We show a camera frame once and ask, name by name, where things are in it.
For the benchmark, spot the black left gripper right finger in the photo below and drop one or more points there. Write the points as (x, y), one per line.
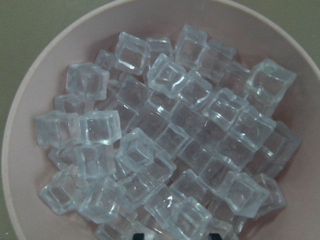
(214, 236)

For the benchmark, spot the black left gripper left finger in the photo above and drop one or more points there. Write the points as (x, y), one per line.
(138, 236)

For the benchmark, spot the clear ice cubes pile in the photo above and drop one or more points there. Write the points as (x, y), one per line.
(173, 141)

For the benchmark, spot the pink bowl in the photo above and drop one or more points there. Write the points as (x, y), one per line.
(25, 167)

